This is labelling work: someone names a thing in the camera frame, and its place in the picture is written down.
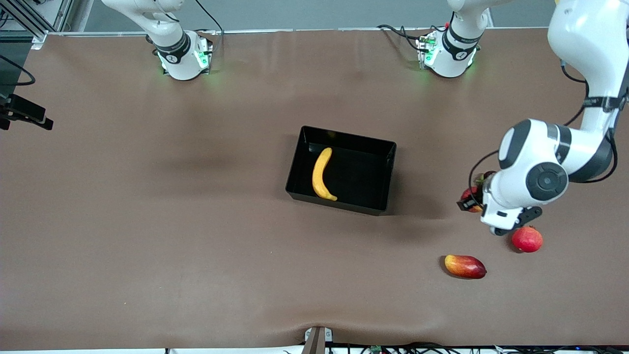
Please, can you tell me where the black plastic box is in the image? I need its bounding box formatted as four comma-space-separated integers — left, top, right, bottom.
286, 125, 397, 217

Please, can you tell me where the red yellow apple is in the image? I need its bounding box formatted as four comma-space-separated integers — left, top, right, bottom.
461, 187, 485, 213

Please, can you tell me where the yellow banana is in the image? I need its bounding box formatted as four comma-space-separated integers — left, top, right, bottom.
312, 147, 338, 201

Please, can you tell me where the aluminium frame profile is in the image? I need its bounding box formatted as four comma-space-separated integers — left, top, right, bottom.
0, 0, 74, 50

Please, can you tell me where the red pomegranate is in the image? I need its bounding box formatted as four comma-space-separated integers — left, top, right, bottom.
512, 226, 543, 253

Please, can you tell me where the grey bracket with post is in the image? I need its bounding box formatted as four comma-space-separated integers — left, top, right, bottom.
302, 326, 334, 354

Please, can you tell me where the black clamp device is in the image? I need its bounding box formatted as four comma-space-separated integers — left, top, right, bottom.
0, 93, 54, 131

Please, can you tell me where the black cable at arm base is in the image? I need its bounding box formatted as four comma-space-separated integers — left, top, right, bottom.
194, 0, 225, 37
377, 24, 429, 52

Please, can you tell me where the brown table mat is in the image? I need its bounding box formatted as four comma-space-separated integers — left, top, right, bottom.
0, 27, 629, 351

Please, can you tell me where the red yellow mango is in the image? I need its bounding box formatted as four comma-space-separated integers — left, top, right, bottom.
444, 254, 487, 280

